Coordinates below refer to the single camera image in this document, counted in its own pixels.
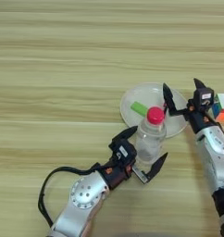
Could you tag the green rectangular block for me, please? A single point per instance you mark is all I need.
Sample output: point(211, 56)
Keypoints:
point(138, 108)

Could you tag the black labelled box right gripper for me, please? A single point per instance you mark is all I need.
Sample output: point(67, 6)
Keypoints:
point(205, 98)

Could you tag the black labelled box gripper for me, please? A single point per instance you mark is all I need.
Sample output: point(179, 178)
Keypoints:
point(123, 151)
point(205, 98)

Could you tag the multicoloured puzzle cube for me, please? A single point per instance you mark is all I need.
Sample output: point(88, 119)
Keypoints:
point(223, 108)

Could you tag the clear bottle with red cap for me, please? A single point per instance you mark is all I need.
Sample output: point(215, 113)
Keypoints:
point(151, 139)

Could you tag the round white plate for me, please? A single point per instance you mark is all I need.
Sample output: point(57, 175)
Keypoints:
point(147, 94)

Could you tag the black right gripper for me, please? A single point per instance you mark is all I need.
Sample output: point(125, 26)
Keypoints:
point(198, 122)

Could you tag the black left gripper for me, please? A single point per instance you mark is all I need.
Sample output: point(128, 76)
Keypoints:
point(117, 176)

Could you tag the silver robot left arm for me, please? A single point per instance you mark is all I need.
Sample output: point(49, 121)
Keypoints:
point(83, 197)

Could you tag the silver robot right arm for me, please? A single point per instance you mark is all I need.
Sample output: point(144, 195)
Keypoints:
point(215, 160)

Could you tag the black labelled box left gripper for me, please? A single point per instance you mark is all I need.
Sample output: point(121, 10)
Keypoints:
point(123, 151)

